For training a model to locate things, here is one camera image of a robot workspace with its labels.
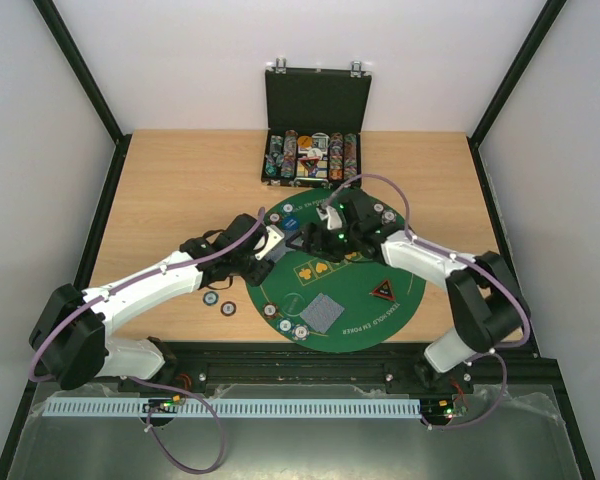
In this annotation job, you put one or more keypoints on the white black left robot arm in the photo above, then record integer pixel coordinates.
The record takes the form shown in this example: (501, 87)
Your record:
(75, 339)

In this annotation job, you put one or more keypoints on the chip row in case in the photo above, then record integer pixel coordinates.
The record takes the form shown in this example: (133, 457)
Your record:
(350, 156)
(274, 156)
(288, 166)
(336, 171)

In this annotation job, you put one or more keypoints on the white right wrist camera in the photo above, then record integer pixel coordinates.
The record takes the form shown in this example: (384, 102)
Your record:
(330, 217)

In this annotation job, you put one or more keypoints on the leftmost chip row in case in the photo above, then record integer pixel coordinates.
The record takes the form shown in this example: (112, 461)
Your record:
(274, 156)

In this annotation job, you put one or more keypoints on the triangular all in button in case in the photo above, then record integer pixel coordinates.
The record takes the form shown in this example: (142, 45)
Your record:
(307, 165)

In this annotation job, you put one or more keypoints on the blue small blind button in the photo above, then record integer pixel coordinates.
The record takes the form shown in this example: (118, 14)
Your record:
(290, 223)

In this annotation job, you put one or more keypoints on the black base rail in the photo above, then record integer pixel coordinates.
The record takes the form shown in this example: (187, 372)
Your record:
(396, 368)

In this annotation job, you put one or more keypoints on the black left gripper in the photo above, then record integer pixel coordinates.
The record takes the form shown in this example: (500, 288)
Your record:
(257, 278)

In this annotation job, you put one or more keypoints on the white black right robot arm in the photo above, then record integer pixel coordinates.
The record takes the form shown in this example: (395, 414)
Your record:
(485, 299)

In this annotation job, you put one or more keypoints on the grey chips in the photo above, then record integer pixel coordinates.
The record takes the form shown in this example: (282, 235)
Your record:
(388, 217)

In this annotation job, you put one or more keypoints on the face down card mat bottom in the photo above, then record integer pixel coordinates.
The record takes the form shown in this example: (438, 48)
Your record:
(316, 314)

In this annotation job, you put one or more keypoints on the black aluminium frame post right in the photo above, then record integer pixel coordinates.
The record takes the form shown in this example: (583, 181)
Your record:
(531, 44)

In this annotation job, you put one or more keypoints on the blue patterned card deck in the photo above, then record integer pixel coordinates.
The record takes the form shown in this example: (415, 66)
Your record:
(277, 253)

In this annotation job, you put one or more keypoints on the clear glass dealer puck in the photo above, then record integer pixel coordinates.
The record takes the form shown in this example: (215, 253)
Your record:
(293, 304)

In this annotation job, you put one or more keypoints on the black poker chip case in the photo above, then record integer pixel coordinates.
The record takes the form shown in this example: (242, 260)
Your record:
(315, 102)

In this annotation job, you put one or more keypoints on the white slotted cable duct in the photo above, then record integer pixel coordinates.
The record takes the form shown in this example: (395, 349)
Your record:
(84, 407)

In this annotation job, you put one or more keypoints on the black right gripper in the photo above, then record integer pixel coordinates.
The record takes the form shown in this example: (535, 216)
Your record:
(318, 238)

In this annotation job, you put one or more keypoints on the orange big blind button in case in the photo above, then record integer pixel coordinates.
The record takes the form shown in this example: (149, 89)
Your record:
(305, 142)

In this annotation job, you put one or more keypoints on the round green poker mat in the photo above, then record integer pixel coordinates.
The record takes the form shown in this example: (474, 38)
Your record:
(340, 313)

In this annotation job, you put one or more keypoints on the black aluminium frame post left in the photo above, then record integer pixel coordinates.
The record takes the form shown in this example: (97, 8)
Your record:
(71, 52)

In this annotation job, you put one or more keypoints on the black aluminium frame post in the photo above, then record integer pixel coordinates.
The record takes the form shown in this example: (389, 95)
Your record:
(71, 52)
(531, 44)

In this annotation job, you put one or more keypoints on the teal poker chip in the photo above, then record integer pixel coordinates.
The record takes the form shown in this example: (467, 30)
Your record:
(210, 298)

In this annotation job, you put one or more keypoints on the triangular all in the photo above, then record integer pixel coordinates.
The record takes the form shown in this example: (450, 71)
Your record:
(307, 165)
(384, 290)

